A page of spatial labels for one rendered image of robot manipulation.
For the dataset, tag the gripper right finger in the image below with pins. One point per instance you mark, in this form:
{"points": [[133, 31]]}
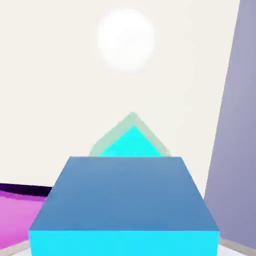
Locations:
{"points": [[238, 251]]}

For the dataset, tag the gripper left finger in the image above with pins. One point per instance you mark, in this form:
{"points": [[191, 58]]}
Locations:
{"points": [[18, 252]]}

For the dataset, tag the large pink box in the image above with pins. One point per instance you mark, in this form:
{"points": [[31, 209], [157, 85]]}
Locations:
{"points": [[18, 216]]}

